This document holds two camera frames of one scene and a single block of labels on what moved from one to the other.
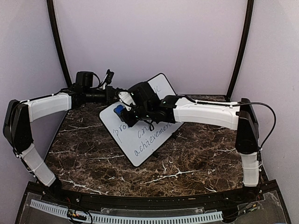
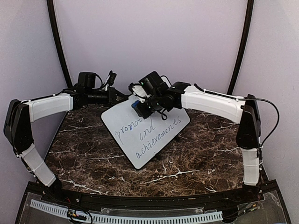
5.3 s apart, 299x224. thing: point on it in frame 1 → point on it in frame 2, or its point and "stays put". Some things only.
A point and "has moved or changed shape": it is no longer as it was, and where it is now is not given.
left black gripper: (110, 95) stays put
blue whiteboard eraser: (118, 109) has moved or changed shape
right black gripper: (129, 121) → (145, 113)
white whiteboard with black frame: (137, 140) stays put
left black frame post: (58, 42) stays put
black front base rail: (128, 200) stays put
